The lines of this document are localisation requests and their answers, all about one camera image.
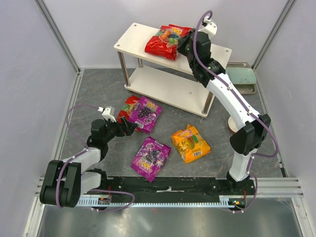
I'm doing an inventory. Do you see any red fruit candy bag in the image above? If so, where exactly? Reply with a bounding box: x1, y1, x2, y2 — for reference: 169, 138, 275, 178
145, 24, 192, 60
117, 95, 140, 123

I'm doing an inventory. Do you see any purple grape candy bag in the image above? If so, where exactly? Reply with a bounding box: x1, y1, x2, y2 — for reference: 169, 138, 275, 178
128, 96, 162, 134
131, 136, 171, 182

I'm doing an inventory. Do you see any orange mango candy bag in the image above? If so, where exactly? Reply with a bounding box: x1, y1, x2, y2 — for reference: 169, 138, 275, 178
171, 124, 211, 164

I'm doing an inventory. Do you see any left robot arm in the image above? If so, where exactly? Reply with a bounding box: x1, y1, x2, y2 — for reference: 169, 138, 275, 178
39, 118, 137, 207

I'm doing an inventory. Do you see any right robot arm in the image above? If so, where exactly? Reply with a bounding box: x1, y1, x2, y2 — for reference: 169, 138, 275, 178
177, 29, 271, 193

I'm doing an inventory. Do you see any white two-tier wooden shelf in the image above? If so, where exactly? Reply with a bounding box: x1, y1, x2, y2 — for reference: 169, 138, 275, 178
113, 22, 233, 118

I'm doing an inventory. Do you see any metal tray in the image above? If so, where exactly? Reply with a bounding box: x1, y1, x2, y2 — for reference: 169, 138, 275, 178
226, 62, 257, 94

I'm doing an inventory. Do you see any white and red bowl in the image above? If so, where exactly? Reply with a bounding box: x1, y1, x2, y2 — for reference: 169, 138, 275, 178
228, 117, 238, 134

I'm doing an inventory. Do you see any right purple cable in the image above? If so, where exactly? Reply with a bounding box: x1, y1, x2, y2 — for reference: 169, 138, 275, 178
194, 10, 280, 213

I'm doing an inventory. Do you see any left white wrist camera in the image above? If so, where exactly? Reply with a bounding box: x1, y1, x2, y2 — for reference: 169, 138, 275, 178
97, 106, 117, 122

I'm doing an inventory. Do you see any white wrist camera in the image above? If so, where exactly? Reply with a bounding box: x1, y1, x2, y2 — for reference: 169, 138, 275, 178
97, 106, 117, 122
199, 17, 217, 38

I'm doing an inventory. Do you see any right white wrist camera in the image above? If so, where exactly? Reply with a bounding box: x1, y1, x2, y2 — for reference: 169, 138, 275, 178
199, 17, 217, 38

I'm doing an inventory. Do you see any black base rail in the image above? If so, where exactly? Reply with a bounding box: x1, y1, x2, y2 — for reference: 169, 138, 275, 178
100, 176, 255, 197

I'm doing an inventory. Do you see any white slotted cable duct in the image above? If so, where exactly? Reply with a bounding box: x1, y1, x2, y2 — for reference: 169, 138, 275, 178
77, 192, 246, 208

